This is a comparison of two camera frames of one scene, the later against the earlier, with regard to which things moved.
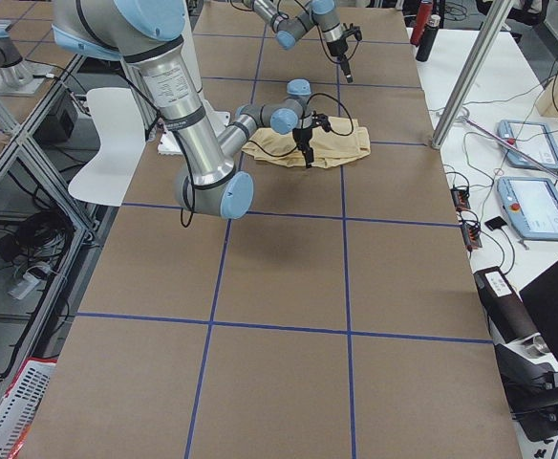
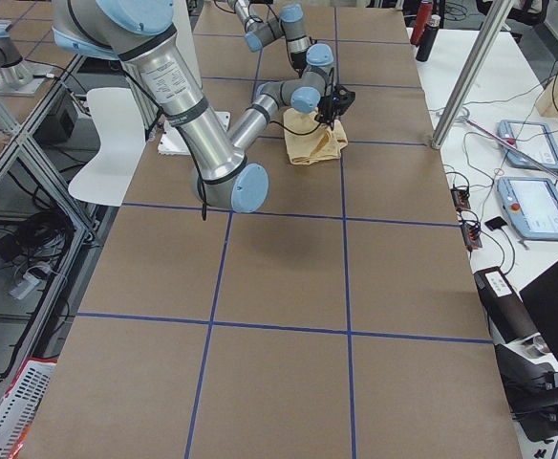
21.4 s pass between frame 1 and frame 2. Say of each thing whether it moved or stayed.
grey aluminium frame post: stayed
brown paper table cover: stayed
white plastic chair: stayed
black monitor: stayed
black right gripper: moved
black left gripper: moved
